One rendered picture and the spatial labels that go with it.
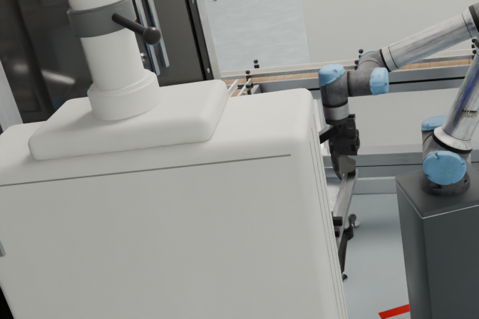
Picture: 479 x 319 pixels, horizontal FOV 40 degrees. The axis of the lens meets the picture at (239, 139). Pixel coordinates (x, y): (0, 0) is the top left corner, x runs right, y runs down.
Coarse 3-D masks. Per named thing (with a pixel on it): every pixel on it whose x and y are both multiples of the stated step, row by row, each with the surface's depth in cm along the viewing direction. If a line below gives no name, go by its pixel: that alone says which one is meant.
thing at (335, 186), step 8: (328, 168) 206; (328, 176) 208; (336, 176) 207; (344, 176) 201; (328, 184) 203; (336, 184) 202; (344, 184) 200; (328, 192) 199; (336, 192) 198; (336, 200) 188; (336, 208) 188
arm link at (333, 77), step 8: (336, 64) 186; (320, 72) 184; (328, 72) 182; (336, 72) 182; (344, 72) 184; (320, 80) 185; (328, 80) 183; (336, 80) 183; (344, 80) 183; (320, 88) 187; (328, 88) 184; (336, 88) 184; (344, 88) 183; (328, 96) 185; (336, 96) 185; (344, 96) 185; (328, 104) 187; (336, 104) 186; (344, 104) 187
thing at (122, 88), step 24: (72, 0) 83; (96, 0) 82; (120, 0) 84; (72, 24) 84; (96, 24) 83; (120, 24) 82; (96, 48) 85; (120, 48) 85; (96, 72) 87; (120, 72) 86; (144, 72) 90; (96, 96) 88; (120, 96) 86; (144, 96) 87
